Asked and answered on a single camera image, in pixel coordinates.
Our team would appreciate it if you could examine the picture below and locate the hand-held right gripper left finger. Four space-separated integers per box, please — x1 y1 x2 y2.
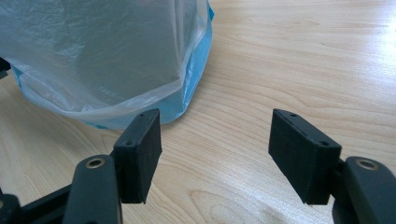
62 107 163 224

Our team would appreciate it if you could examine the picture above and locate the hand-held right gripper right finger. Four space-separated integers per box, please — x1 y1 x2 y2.
268 107 396 224

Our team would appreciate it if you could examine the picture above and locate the white blue-edged plastic bag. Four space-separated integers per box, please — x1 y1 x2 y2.
0 0 217 131

